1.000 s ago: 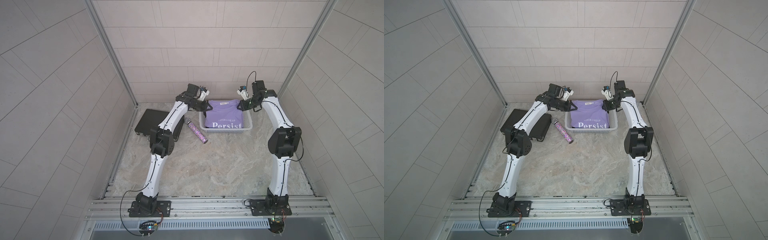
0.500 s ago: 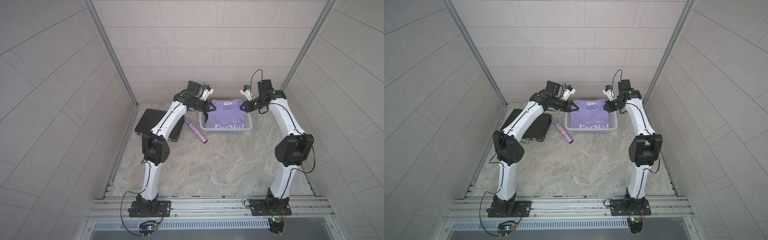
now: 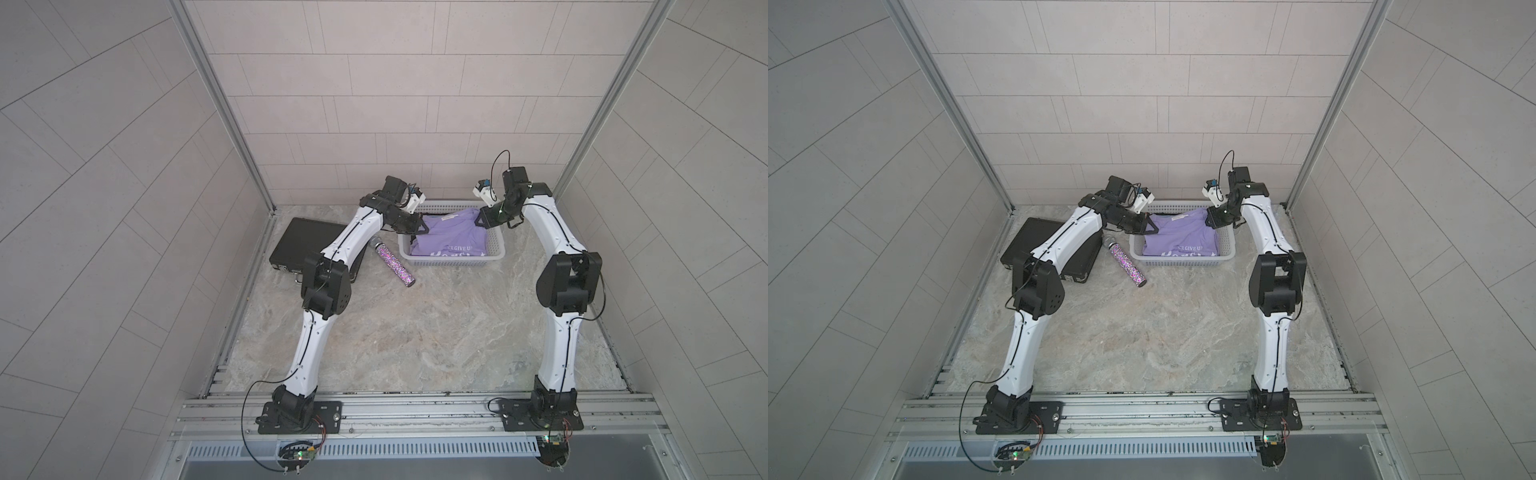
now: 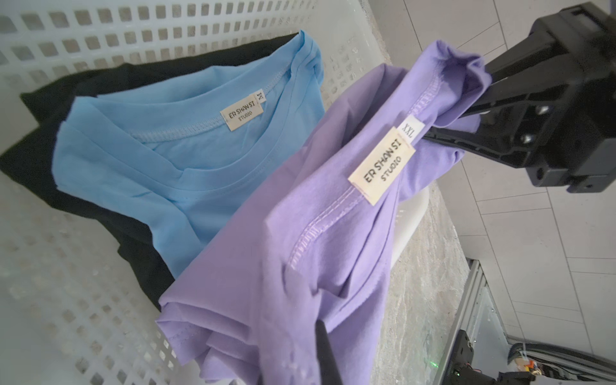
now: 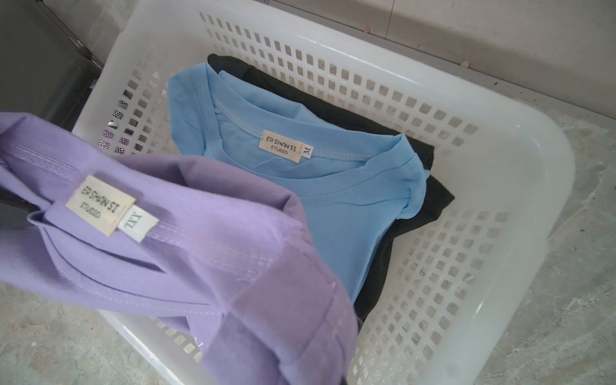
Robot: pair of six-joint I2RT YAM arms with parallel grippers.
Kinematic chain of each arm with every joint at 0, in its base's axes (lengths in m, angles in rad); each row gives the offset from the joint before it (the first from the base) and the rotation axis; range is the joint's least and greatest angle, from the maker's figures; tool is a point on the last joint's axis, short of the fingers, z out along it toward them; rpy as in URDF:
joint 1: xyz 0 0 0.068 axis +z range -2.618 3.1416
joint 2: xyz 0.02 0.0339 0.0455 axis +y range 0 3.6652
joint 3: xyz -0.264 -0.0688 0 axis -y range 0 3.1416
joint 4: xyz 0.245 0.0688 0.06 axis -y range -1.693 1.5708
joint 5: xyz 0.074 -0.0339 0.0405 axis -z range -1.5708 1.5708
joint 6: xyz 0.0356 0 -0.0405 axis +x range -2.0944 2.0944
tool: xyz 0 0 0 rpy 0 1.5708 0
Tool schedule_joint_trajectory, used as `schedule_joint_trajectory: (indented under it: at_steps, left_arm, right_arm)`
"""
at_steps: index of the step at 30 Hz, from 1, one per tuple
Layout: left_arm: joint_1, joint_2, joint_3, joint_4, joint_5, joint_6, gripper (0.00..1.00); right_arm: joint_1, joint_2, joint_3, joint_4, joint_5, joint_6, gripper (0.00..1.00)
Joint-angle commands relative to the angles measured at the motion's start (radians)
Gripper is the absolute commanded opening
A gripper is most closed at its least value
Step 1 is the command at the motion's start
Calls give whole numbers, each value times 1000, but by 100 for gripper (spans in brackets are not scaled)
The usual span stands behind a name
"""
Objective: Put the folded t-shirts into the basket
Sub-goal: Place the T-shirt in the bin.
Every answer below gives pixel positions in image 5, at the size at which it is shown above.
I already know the light blue t-shirt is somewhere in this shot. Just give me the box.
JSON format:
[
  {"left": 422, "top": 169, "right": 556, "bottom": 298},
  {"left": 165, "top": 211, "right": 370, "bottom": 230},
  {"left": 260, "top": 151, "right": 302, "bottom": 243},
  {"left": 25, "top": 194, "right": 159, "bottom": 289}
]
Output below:
[{"left": 168, "top": 64, "right": 429, "bottom": 298}]

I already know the purple t-shirt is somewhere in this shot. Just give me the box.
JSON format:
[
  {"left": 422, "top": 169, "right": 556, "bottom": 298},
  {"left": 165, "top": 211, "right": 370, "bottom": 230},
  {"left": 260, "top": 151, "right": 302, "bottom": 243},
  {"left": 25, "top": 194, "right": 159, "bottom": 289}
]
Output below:
[{"left": 1, "top": 112, "right": 358, "bottom": 384}]

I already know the black t-shirt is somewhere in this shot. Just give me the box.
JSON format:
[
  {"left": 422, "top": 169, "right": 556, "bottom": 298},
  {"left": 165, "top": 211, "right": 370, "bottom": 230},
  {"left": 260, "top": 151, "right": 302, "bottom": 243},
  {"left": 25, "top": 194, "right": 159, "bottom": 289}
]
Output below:
[{"left": 208, "top": 54, "right": 455, "bottom": 321}]

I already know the white plastic basket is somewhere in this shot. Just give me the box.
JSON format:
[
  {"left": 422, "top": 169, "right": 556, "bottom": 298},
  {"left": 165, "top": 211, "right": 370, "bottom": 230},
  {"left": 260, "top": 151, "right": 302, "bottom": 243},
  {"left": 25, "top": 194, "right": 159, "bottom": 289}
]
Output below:
[{"left": 73, "top": 1, "right": 574, "bottom": 384}]

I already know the black closed laptop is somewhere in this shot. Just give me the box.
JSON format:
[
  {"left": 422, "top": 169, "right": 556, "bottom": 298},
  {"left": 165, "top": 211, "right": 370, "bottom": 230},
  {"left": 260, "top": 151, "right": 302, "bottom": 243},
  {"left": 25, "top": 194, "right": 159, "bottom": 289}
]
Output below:
[{"left": 1, "top": 0, "right": 102, "bottom": 131}]

